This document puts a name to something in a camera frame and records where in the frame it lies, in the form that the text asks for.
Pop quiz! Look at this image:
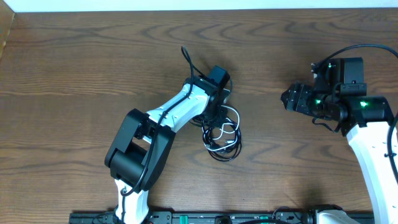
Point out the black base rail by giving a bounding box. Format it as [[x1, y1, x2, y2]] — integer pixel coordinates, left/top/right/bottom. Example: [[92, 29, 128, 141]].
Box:
[[68, 211, 374, 224]]

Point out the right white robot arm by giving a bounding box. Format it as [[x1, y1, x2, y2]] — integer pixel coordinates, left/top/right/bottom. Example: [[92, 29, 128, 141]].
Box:
[[280, 57, 397, 223]]

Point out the white USB cable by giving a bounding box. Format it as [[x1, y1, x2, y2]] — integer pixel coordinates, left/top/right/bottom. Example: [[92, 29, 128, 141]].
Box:
[[203, 105, 241, 152]]

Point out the black USB cable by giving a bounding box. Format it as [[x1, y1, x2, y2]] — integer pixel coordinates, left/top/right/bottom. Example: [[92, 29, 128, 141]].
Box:
[[201, 116, 243, 162]]

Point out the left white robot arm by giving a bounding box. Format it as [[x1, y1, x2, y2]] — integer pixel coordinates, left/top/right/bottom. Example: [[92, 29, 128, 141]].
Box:
[[104, 66, 230, 223]]

